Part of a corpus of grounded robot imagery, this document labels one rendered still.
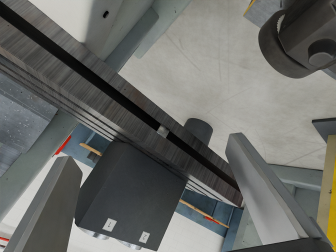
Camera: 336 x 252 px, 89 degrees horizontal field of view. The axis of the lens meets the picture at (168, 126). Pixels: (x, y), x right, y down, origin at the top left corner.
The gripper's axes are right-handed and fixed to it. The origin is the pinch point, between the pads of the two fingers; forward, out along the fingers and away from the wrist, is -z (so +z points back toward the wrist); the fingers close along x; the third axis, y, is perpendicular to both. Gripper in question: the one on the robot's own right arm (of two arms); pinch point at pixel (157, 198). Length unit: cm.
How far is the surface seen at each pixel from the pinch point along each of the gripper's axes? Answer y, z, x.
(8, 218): 331, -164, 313
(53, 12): -5.3, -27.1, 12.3
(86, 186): 28.3, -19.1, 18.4
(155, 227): 38.4, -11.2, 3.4
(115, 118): 9.9, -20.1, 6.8
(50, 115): 25, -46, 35
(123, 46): 17, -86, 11
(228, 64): 45, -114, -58
